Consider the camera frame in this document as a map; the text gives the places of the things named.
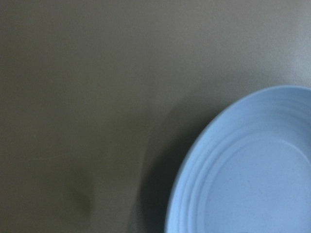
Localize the blue plate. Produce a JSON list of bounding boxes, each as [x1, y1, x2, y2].
[[164, 85, 311, 233]]

